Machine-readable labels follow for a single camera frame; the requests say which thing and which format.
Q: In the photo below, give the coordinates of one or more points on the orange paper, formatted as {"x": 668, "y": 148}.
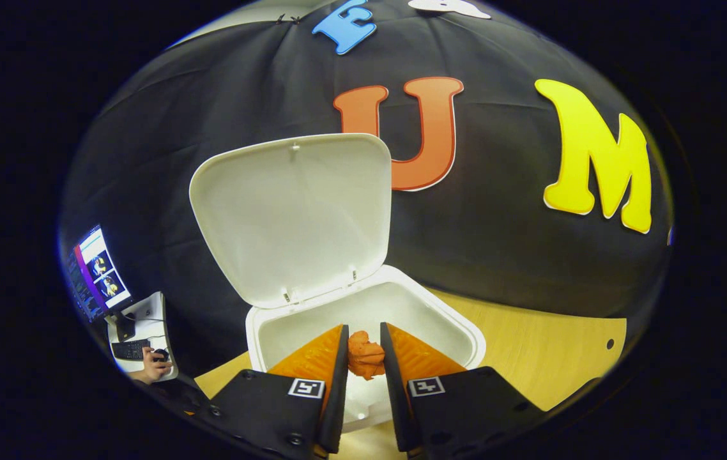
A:
{"x": 365, "y": 356}

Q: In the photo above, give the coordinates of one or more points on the black keyboard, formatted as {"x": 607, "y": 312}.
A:
{"x": 130, "y": 350}

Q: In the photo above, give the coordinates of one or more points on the black computer mouse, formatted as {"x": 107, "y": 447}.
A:
{"x": 161, "y": 354}

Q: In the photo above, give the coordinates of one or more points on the computer monitor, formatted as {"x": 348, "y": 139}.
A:
{"x": 98, "y": 271}

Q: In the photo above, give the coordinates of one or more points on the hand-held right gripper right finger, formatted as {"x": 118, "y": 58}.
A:
{"x": 392, "y": 396}

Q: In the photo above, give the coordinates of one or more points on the white desktop garbage bin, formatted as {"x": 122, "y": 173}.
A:
{"x": 293, "y": 217}

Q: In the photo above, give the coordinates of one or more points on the white side table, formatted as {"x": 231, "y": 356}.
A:
{"x": 149, "y": 313}

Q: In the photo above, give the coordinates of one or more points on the black backdrop cloth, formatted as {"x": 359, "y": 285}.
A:
{"x": 497, "y": 255}

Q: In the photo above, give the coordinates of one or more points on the wooden desktop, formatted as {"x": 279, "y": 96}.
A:
{"x": 542, "y": 345}

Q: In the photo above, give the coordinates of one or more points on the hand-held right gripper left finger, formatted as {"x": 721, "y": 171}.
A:
{"x": 335, "y": 396}

